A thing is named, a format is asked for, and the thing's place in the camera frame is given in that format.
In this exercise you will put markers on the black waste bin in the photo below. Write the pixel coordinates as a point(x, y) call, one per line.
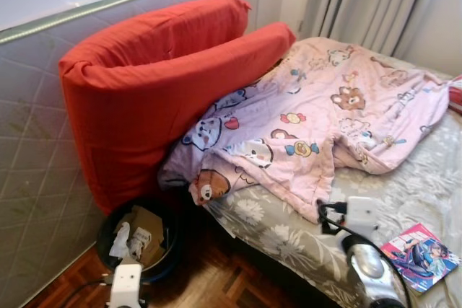
point(166, 261)

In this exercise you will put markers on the red cushion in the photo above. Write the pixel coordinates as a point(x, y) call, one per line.
point(123, 128)
point(159, 30)

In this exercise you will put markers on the pink cartoon print blanket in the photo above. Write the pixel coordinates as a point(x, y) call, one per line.
point(310, 120)

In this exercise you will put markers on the crumpled white tissue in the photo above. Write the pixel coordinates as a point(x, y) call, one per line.
point(120, 243)

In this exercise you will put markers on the grey quilted upright mattress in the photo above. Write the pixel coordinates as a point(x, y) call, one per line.
point(36, 142)

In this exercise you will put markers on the grey floral bed sheet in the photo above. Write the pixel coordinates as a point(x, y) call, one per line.
point(404, 192)

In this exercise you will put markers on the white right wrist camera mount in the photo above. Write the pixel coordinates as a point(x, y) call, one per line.
point(363, 214)

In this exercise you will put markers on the small white carton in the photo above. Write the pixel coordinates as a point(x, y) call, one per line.
point(141, 239)

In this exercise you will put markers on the colourful manga book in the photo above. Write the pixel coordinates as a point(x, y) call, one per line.
point(419, 257)

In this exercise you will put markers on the brown cardboard piece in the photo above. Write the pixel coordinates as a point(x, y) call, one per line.
point(148, 218)

